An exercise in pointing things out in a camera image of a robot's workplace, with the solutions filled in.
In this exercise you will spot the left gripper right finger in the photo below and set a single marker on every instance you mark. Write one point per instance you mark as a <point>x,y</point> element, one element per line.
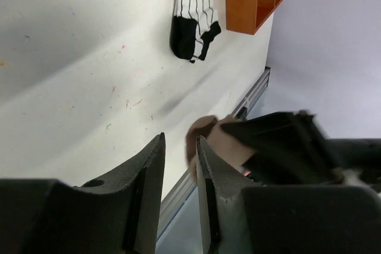
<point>240,216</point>

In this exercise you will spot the white black striped sock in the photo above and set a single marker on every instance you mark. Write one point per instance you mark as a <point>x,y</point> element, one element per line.
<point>194,26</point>

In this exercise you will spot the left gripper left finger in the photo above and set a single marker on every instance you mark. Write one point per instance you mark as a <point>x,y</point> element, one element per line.
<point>117,212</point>

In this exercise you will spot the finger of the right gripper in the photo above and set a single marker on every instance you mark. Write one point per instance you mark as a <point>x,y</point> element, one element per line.
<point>289,149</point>

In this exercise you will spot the taupe sock maroon stripes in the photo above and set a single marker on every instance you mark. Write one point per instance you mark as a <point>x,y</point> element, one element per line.
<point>224,145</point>

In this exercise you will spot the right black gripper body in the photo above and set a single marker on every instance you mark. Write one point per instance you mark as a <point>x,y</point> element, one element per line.
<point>360,160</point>

